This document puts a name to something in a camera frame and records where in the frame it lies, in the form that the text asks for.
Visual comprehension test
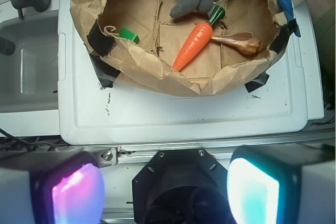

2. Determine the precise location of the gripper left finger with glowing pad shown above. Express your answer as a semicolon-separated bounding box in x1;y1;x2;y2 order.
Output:
1;151;105;223

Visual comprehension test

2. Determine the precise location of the orange toy carrot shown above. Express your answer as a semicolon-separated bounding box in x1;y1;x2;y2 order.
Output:
172;5;225;71

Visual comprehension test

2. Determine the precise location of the green plastic block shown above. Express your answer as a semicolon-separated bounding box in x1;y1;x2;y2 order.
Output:
119;28;140;44

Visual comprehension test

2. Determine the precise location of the aluminium frame rail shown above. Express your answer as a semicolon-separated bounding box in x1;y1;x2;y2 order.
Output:
85;129;335;167

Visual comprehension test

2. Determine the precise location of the grey sink basin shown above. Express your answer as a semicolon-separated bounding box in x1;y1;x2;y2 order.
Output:
1;10;58;113

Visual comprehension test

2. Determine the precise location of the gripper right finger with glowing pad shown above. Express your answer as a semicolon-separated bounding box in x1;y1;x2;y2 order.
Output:
227;145;335;223

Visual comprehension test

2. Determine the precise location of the brown paper bag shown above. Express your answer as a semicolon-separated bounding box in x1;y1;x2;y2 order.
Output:
70;0;291;97

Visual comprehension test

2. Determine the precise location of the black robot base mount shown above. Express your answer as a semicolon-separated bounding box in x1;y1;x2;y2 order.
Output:
132;149;235;223

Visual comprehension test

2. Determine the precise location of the wooden spindle toy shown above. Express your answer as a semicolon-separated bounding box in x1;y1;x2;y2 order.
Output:
211;31;266;55

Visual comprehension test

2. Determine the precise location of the blue tape piece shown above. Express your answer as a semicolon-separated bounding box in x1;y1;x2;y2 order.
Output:
277;0;301;38

